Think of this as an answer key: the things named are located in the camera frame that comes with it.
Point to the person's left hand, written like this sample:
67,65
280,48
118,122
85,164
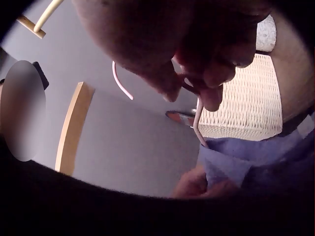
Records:
194,183

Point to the person's right hand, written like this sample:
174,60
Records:
137,34

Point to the person's right thumb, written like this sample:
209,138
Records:
165,82

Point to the person's right fingers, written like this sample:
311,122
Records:
221,66

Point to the person's right index finger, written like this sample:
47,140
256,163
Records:
213,98

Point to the person's left fingers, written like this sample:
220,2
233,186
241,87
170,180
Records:
194,183

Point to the blue garment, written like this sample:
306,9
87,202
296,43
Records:
246,162

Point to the white wicker basket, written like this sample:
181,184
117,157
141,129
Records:
248,108

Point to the orange and black object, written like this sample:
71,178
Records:
181,118

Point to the white patterned cloth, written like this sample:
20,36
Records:
265,34

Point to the person's body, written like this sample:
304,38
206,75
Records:
98,211

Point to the light wooden slat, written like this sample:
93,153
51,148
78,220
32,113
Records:
72,127

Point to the cream curved tube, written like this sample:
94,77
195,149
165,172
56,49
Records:
48,14

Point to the short wooden bar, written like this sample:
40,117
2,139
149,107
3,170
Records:
30,25

